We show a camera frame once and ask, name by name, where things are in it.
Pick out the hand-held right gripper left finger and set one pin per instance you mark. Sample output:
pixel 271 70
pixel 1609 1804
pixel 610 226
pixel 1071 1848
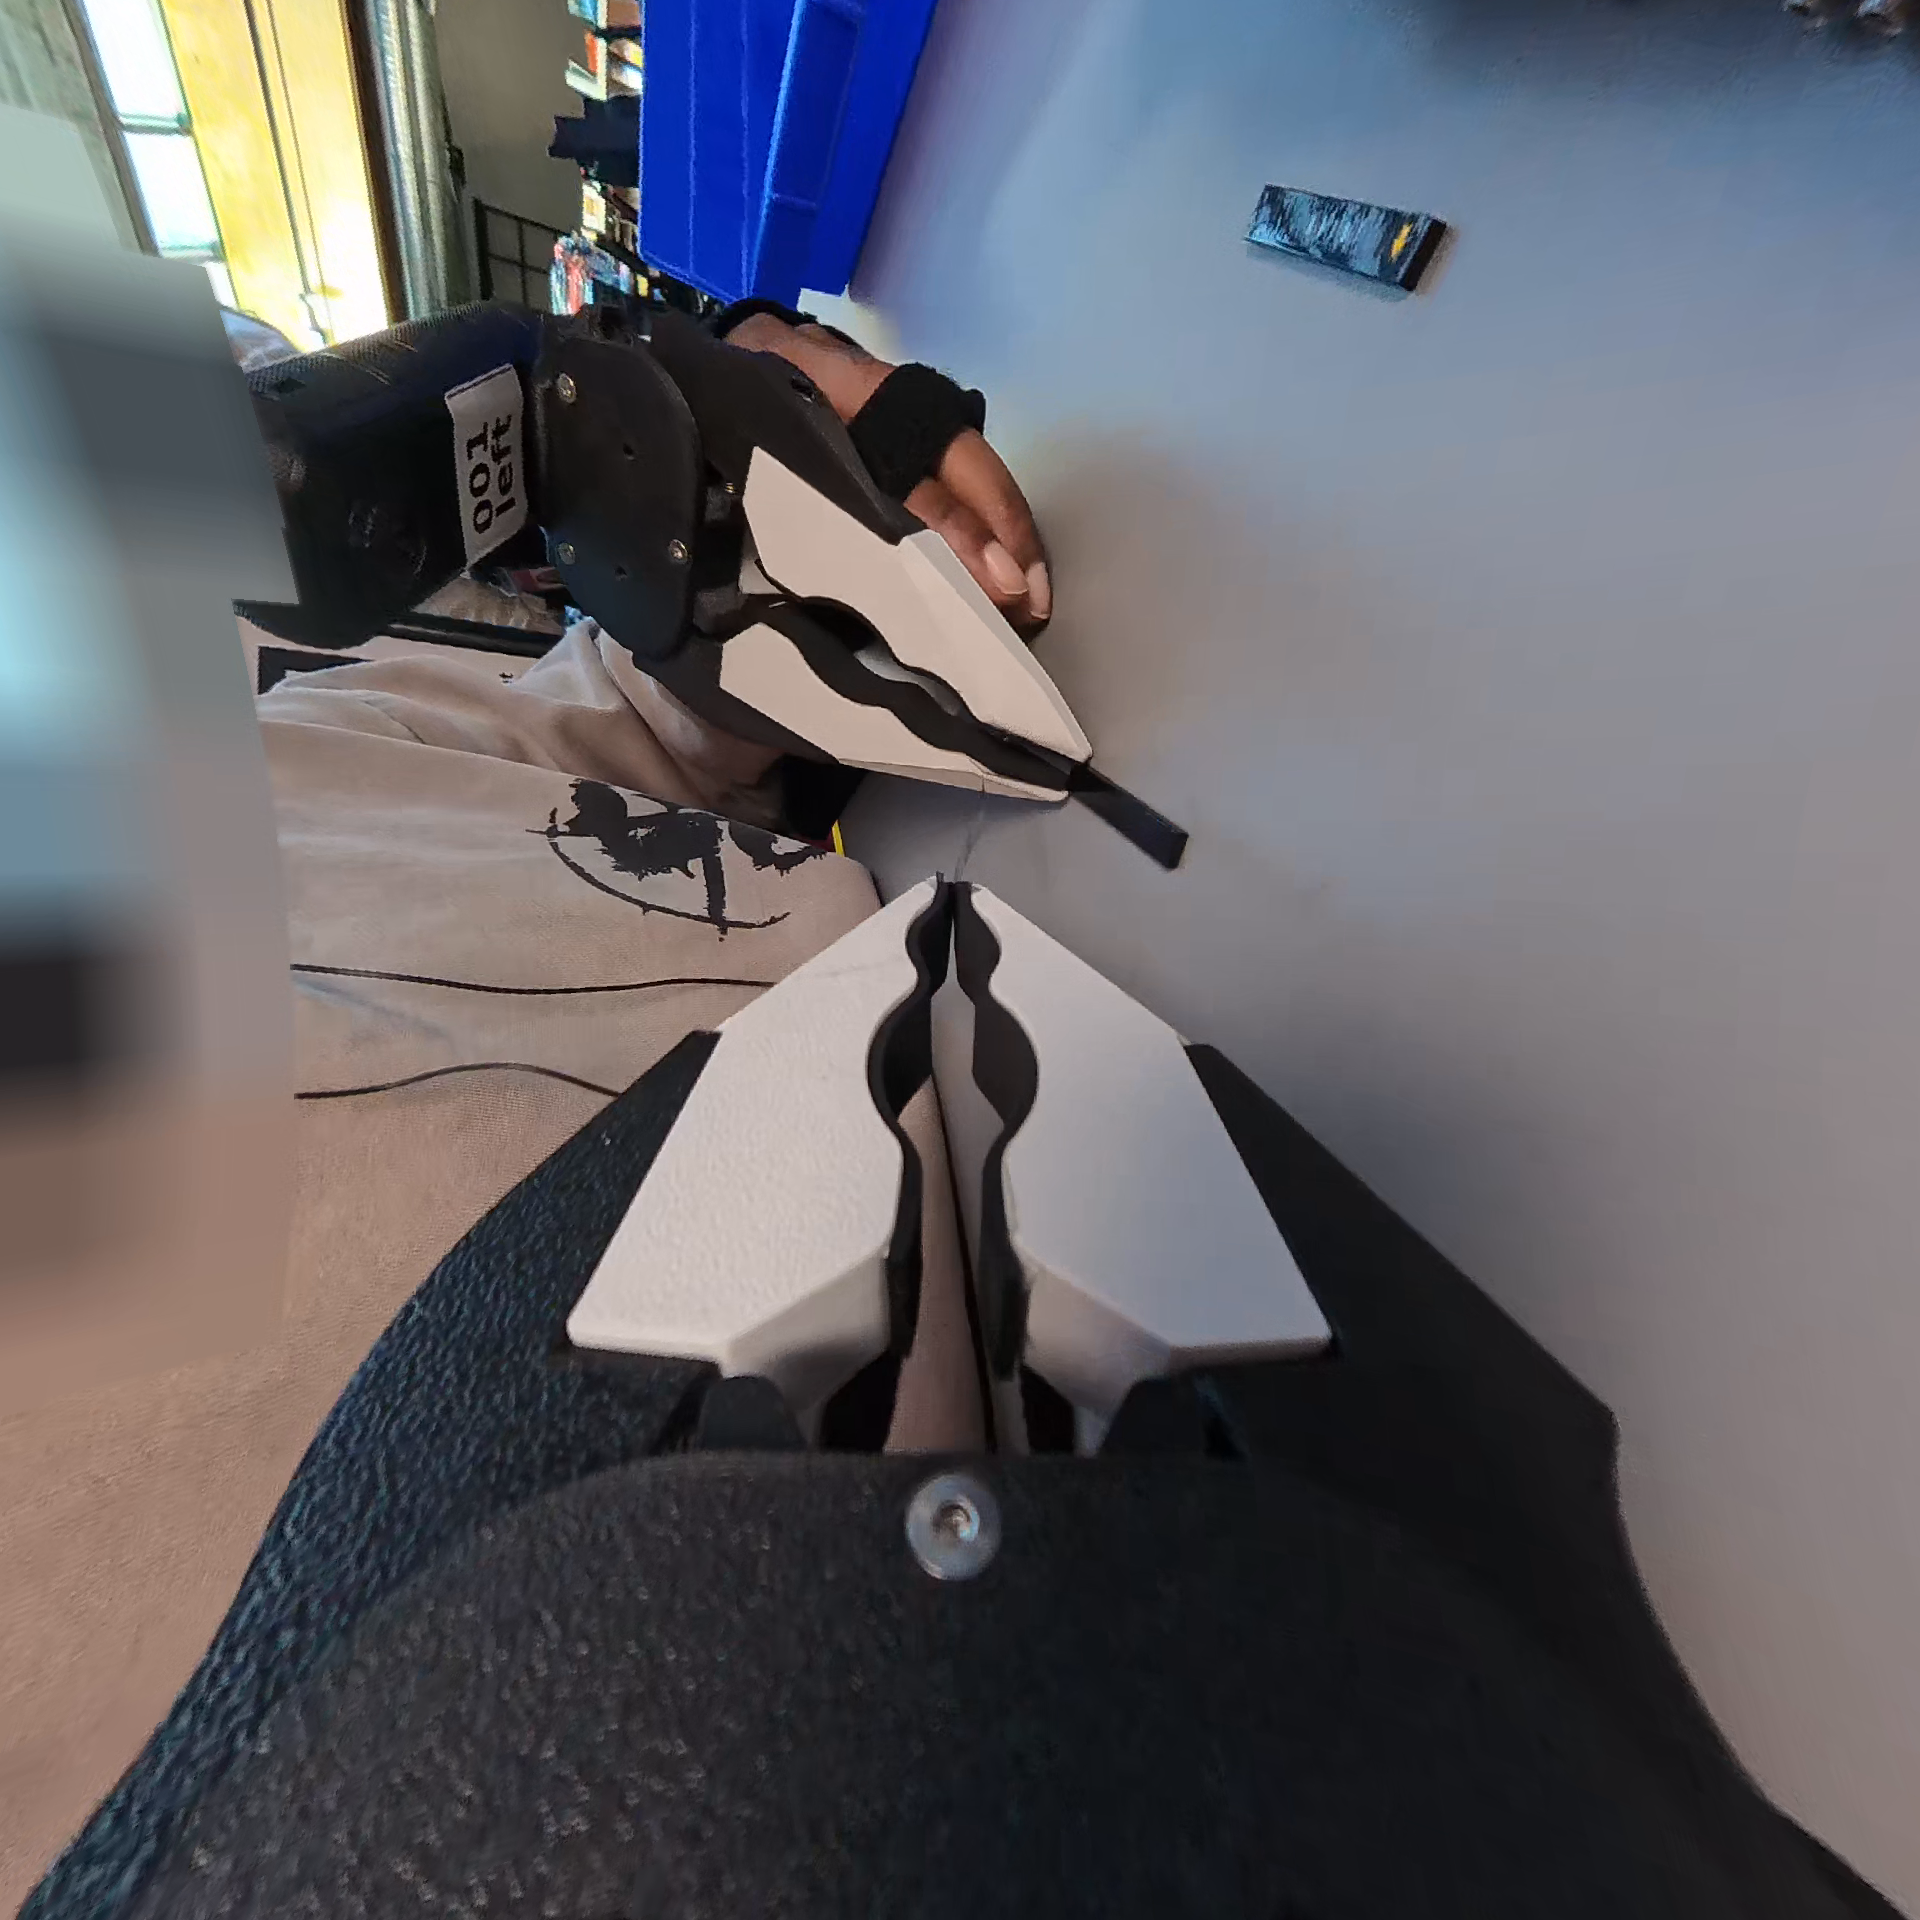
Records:
pixel 750 1171

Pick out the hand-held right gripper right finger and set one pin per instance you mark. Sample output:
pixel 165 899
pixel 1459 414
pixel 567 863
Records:
pixel 1155 1215

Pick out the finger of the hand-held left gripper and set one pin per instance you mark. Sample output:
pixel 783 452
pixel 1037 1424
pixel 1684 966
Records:
pixel 931 616
pixel 839 722

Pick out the thin black lego bar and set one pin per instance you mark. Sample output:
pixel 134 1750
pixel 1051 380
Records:
pixel 1133 822

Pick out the black lego tile yellow arrow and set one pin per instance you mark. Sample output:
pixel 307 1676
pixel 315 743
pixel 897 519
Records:
pixel 1342 236

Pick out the person's left hand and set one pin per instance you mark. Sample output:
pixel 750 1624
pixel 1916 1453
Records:
pixel 990 524

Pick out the storage shelf with goods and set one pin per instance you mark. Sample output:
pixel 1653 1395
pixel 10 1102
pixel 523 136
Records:
pixel 601 254

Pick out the blue plastic bin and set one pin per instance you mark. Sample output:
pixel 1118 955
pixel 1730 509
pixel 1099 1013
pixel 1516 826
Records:
pixel 750 136

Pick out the beige sweatshirt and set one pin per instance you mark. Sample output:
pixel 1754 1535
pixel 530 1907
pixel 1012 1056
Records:
pixel 494 902

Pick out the bright window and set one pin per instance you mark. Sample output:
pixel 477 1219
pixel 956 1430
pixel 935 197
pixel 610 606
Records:
pixel 225 136

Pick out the silver duct pipe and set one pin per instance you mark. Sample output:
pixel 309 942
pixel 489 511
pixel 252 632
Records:
pixel 412 136

